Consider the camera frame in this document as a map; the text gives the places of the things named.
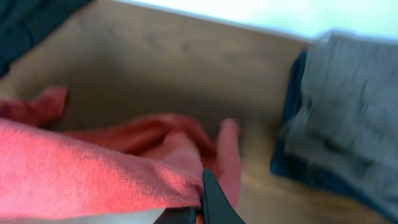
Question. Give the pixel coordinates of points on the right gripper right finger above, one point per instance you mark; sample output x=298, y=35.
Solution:
x=216, y=208

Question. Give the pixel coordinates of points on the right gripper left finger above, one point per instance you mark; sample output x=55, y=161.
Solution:
x=177, y=216

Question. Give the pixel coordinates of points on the red orange t-shirt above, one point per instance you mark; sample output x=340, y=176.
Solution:
x=128, y=173

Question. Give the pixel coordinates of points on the folded dark blue jeans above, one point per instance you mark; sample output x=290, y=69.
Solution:
x=298, y=169

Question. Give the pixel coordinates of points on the folded grey garment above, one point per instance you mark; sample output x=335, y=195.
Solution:
x=349, y=106

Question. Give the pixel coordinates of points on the black t-shirt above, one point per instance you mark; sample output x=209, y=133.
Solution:
x=25, y=23

